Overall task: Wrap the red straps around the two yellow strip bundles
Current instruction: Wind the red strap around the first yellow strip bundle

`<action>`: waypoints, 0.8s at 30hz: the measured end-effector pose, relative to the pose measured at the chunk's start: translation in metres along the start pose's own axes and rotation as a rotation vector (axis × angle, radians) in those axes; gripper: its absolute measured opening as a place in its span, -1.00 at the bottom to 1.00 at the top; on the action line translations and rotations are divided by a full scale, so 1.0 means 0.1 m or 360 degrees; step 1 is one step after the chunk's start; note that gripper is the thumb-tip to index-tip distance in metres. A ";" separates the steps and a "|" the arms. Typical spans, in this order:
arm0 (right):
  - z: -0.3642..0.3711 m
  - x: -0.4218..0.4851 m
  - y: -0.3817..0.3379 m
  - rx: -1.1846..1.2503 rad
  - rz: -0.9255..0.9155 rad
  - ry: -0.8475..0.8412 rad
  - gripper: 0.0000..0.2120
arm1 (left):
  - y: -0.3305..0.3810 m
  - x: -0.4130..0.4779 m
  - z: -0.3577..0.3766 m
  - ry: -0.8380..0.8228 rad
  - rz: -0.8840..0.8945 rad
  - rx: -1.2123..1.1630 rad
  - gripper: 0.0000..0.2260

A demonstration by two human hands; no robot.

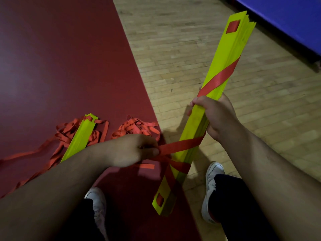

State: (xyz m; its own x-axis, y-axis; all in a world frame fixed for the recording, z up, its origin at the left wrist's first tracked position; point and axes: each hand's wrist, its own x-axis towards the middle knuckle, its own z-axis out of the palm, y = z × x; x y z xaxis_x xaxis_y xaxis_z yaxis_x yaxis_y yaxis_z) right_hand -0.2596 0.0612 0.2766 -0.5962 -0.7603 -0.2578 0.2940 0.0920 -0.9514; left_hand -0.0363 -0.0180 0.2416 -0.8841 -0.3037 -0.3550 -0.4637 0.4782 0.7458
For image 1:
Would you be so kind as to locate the person's right hand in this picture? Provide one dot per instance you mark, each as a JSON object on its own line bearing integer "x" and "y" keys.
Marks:
{"x": 219, "y": 115}

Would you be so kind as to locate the person's left hand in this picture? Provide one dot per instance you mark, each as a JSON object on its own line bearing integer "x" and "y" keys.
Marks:
{"x": 128, "y": 150}

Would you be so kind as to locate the person's left forearm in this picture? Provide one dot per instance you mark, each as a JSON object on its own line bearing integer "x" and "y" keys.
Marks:
{"x": 50, "y": 193}

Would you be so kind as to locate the person's right forearm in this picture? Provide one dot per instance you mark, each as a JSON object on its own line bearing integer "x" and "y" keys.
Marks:
{"x": 275, "y": 178}

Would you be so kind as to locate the white left shoe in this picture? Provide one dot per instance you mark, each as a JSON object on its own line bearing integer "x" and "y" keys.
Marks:
{"x": 97, "y": 200}

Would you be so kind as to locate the white shoe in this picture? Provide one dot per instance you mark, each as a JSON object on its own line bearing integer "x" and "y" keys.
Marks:
{"x": 97, "y": 200}
{"x": 213, "y": 178}

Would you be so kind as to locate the white right shoe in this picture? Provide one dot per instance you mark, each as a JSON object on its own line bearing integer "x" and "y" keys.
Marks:
{"x": 213, "y": 178}

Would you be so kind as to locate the black left trouser leg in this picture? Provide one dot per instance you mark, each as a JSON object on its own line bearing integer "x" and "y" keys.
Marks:
{"x": 80, "y": 223}

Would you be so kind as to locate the black trouser leg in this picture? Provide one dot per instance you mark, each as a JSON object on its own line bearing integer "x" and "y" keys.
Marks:
{"x": 80, "y": 223}
{"x": 240, "y": 210}

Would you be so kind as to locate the black right trouser leg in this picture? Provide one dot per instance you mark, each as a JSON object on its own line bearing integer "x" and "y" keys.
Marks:
{"x": 240, "y": 210}

